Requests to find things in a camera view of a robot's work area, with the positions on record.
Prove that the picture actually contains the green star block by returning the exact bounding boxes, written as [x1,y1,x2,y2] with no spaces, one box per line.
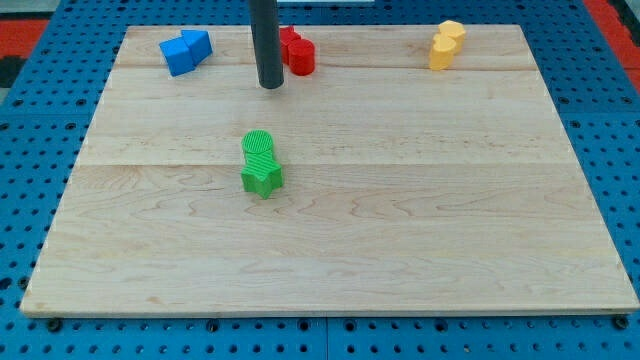
[241,150,284,199]

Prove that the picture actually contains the green cylinder block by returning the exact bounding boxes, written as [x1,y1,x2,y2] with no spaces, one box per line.
[241,129,274,154]

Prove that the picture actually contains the light wooden board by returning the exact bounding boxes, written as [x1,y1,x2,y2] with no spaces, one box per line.
[21,25,639,318]

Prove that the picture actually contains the red cylinder block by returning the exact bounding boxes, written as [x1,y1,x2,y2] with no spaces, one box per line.
[288,39,315,76]

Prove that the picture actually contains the red star block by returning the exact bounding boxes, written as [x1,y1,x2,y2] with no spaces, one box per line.
[279,25,301,65]

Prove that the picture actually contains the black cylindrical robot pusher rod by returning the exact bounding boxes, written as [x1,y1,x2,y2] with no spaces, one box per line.
[248,0,284,89]

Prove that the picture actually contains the yellow heart block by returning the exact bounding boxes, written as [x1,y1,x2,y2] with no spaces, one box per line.
[429,33,457,71]

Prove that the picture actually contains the blue cube block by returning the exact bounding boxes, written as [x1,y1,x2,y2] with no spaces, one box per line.
[159,37,195,77]

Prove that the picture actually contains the yellow hexagon block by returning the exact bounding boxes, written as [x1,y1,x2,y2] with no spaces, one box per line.
[438,20,466,54]

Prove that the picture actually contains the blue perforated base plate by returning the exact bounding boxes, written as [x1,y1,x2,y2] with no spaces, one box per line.
[1,0,639,359]

